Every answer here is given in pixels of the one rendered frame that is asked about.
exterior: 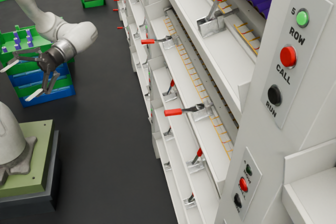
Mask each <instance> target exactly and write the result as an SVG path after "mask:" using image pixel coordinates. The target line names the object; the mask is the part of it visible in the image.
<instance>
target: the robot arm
mask: <svg viewBox="0 0 336 224"><path fill-rule="evenodd" d="M15 1H16V2H17V4H18V5H19V6H20V8H21V9H22V10H23V11H24V13H25V14H26V15H27V16H28V17H29V18H30V19H31V20H32V21H33V22H34V23H35V28H36V31H37V32H38V34H39V35H40V36H41V37H42V38H44V39H46V40H48V41H50V42H52V43H54V44H52V45H51V48H49V49H48V50H47V51H45V52H44V53H42V51H41V48H40V47H36V48H34V49H26V50H17V51H13V52H12V54H13V56H14V57H13V58H12V59H11V60H9V61H8V62H7V64H8V66H6V67H5V68H3V69H2V70H0V72H1V73H3V72H5V71H6V70H8V69H9V68H11V67H12V66H13V65H15V64H16V63H18V62H19V60H21V61H31V62H37V65H38V66H39V67H40V69H41V70H42V71H43V80H42V86H41V88H40V89H38V90H37V91H36V92H34V93H33V94H32V95H30V96H29V97H28V98H27V99H25V101H27V102H29V101H30V100H31V99H33V98H34V97H36V98H38V97H39V96H41V95H42V94H43V93H45V94H46V95H49V94H50V93H51V91H52V89H53V87H54V85H55V82H56V80H57V78H58V77H59V76H60V75H61V74H60V73H58V72H57V71H56V68H57V67H58V66H59V65H61V64H62V63H63V62H64V63H66V62H68V61H69V60H70V59H71V58H73V57H74V56H75V55H77V54H79V53H82V52H83V51H85V50H86V49H87V48H89V47H90V46H91V45H92V44H93V43H94V42H95V40H96V39H97V37H98V31H97V28H96V27H95V26H94V24H93V23H91V22H89V21H86V22H81V23H79V24H77V23H74V24H71V23H67V22H66V21H64V19H62V18H60V17H58V16H56V15H55V14H53V13H52V12H43V11H41V10H40V9H39V8H38V7H37V4H36V2H35V0H15ZM34 52H35V53H36V54H37V53H38V54H39V55H38V58H35V57H25V56H19V54H27V53H34ZM50 72H53V74H52V75H53V76H52V78H51V80H50V82H49V84H48V80H49V75H50ZM47 85H48V87H47ZM36 142H37V137H36V136H30V137H26V138H24V134H23V132H22V129H21V127H20V125H19V123H18V121H17V119H16V118H15V116H14V114H13V113H12V111H11V110H10V109H9V107H8V106H6V105H5V104H4V103H2V102H1V101H0V186H2V185H3V184H4V183H5V181H6V179H7V177H8V176H10V175H27V174H28V173H29V172H30V171H31V167H30V164H31V160H32V155H33V151H34V146H35V144H36Z"/></svg>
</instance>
